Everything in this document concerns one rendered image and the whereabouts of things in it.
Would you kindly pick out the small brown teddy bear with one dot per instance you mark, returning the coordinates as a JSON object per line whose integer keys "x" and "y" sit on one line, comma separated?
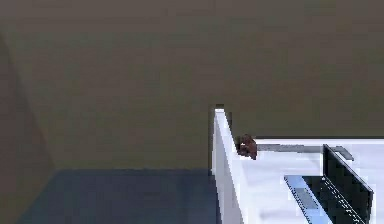
{"x": 248, "y": 146}

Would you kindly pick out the black and silver laptop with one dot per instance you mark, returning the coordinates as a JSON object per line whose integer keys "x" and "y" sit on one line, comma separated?
{"x": 336, "y": 193}

